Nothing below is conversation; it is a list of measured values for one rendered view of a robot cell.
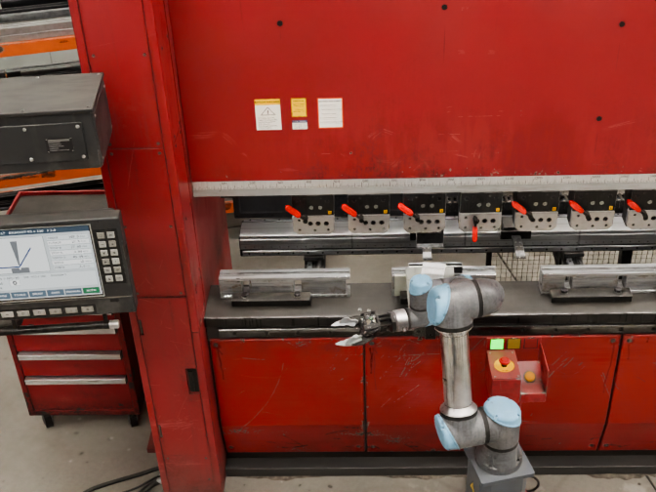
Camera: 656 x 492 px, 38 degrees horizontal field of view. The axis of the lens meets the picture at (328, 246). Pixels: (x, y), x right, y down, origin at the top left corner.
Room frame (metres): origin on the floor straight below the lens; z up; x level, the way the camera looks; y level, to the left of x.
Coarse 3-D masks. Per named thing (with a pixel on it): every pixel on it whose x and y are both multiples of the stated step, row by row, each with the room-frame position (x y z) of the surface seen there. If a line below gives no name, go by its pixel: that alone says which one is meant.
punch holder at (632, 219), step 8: (632, 192) 2.84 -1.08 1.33; (640, 192) 2.84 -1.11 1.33; (648, 192) 2.84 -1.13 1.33; (640, 200) 2.84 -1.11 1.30; (648, 200) 2.84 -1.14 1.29; (624, 208) 2.91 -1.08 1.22; (632, 208) 2.84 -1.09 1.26; (640, 208) 2.84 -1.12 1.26; (648, 208) 2.84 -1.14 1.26; (624, 216) 2.89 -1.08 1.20; (632, 216) 2.84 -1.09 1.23; (640, 216) 2.83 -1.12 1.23; (648, 216) 2.83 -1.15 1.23; (632, 224) 2.84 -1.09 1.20; (640, 224) 2.83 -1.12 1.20; (648, 224) 2.83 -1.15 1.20
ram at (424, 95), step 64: (192, 0) 2.91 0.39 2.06; (256, 0) 2.90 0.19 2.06; (320, 0) 2.89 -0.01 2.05; (384, 0) 2.88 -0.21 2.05; (448, 0) 2.87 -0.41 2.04; (512, 0) 2.86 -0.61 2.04; (576, 0) 2.85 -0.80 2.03; (640, 0) 2.85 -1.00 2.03; (192, 64) 2.91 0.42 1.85; (256, 64) 2.90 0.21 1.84; (320, 64) 2.89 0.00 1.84; (384, 64) 2.88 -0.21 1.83; (448, 64) 2.87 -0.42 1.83; (512, 64) 2.86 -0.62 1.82; (576, 64) 2.85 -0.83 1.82; (640, 64) 2.84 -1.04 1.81; (192, 128) 2.91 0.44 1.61; (256, 128) 2.90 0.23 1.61; (384, 128) 2.88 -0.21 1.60; (448, 128) 2.87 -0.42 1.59; (512, 128) 2.86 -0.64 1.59; (576, 128) 2.85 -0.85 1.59; (640, 128) 2.84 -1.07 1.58; (256, 192) 2.90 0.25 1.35; (320, 192) 2.89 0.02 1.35; (384, 192) 2.88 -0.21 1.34
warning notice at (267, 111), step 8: (256, 104) 2.90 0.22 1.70; (264, 104) 2.90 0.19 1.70; (272, 104) 2.90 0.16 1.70; (256, 112) 2.90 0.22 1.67; (264, 112) 2.90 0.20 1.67; (272, 112) 2.90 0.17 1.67; (256, 120) 2.90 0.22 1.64; (264, 120) 2.90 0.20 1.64; (272, 120) 2.90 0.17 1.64; (280, 120) 2.90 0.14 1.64; (264, 128) 2.90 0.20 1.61; (272, 128) 2.90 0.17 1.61; (280, 128) 2.90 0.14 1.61
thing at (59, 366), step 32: (32, 192) 3.58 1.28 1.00; (64, 192) 3.58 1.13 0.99; (96, 192) 3.57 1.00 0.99; (32, 320) 3.11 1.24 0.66; (64, 320) 3.10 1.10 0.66; (96, 320) 3.10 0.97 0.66; (128, 320) 3.18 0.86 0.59; (32, 352) 3.11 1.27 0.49; (64, 352) 3.10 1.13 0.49; (96, 352) 3.09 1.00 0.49; (128, 352) 3.09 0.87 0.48; (32, 384) 3.09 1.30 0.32; (64, 384) 3.09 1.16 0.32; (96, 384) 3.08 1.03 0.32; (128, 384) 3.09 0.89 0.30; (128, 416) 3.12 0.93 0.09
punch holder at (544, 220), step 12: (516, 192) 2.87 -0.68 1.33; (528, 192) 2.86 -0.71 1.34; (540, 192) 2.85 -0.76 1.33; (552, 192) 2.85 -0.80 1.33; (528, 204) 2.86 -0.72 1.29; (540, 204) 2.85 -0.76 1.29; (552, 204) 2.85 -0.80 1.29; (516, 216) 2.86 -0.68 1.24; (540, 216) 2.85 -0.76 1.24; (552, 216) 2.85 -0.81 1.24; (516, 228) 2.86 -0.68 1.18; (528, 228) 2.85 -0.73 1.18; (540, 228) 2.85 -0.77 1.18; (552, 228) 2.85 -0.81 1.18
